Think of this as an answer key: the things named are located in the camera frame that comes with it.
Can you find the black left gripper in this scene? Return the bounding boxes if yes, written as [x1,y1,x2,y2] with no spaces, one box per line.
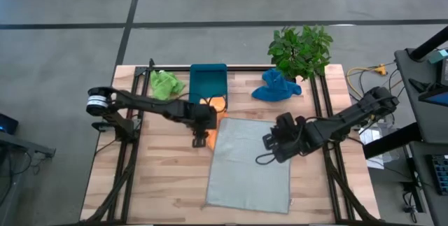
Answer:
[191,104,218,149]

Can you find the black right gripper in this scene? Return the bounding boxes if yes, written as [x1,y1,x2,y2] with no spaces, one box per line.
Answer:
[262,112,314,164]

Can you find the grey microfiber towel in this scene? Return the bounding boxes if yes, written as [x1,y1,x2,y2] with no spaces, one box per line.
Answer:
[204,117,292,215]

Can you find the orange microfiber towel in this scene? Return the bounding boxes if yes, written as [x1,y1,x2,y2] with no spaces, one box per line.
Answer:
[199,95,229,150]

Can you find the green microfiber towel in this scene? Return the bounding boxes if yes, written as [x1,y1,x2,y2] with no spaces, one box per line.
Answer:
[150,70,186,101]

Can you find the blue microfiber towel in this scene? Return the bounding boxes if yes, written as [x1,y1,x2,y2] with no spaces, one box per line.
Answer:
[251,67,303,103]

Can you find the teal plastic bin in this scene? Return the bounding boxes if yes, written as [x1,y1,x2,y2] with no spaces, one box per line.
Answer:
[188,63,229,112]

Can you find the white paper sheet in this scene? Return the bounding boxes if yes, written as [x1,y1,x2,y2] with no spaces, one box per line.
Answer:
[358,123,400,169]

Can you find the potted green plant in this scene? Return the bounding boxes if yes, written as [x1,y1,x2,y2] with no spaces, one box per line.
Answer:
[267,24,335,83]

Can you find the black beam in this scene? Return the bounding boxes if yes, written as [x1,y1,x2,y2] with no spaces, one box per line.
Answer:
[361,122,423,160]

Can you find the black side desk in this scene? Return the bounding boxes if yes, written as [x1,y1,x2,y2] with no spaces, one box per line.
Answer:
[394,47,448,145]
[408,140,448,226]

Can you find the black computer keyboard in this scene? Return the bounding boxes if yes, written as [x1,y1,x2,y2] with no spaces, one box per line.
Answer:
[430,153,448,197]

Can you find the black tablet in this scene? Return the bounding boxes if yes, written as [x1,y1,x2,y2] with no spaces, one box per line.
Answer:
[417,90,448,108]

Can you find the grey metal stand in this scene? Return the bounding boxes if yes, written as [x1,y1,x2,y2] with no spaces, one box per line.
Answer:
[0,130,57,226]

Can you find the black pole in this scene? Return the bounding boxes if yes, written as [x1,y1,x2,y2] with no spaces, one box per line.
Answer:
[408,25,448,62]

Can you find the small teal box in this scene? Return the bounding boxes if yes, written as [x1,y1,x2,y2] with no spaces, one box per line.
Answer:
[428,48,448,65]

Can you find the black device with blue light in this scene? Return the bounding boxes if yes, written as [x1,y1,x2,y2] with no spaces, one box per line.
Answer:
[0,113,20,136]

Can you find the black aluminium frame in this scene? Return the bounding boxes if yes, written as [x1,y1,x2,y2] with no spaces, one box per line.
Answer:
[79,57,381,226]

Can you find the yellow cable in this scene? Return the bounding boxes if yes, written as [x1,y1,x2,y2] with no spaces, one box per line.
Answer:
[345,63,389,96]

